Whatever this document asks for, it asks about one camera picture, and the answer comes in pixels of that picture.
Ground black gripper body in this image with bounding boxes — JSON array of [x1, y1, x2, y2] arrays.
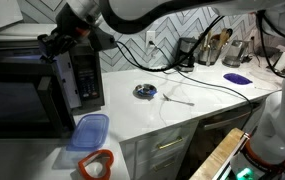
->
[[37, 12, 116, 62]]

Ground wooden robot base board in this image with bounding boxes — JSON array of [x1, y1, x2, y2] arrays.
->
[[189, 128, 244, 180]]

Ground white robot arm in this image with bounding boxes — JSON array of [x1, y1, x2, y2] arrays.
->
[[38, 0, 285, 180]]

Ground white board on microwave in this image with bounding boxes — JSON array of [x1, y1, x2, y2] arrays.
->
[[0, 23, 57, 36]]

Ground black microwave oven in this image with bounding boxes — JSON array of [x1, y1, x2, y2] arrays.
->
[[0, 31, 105, 139]]

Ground small metal bowl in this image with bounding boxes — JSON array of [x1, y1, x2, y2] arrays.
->
[[134, 84, 157, 98]]

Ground black coffee maker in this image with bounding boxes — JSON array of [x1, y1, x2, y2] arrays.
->
[[175, 37, 197, 73]]

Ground silver fork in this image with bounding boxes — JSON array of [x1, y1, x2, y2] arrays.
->
[[163, 94, 195, 106]]

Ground metal utensil holder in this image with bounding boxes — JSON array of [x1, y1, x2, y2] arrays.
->
[[198, 41, 221, 66]]

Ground wooden spoon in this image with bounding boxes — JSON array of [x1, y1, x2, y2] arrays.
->
[[218, 28, 233, 49]]

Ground glass kettle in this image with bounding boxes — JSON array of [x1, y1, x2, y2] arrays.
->
[[222, 40, 249, 68]]

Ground purple plastic lid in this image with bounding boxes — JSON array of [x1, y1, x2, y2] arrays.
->
[[224, 73, 251, 85]]

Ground black power cable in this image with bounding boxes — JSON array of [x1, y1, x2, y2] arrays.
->
[[115, 40, 255, 132]]

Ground white wall outlet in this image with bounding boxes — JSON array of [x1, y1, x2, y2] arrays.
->
[[145, 31, 155, 48]]

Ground gold drawer handle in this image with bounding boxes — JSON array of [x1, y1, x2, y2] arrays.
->
[[156, 136, 184, 150]]

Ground dishwasher front with handle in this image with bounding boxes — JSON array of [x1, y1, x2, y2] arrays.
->
[[176, 101, 262, 180]]

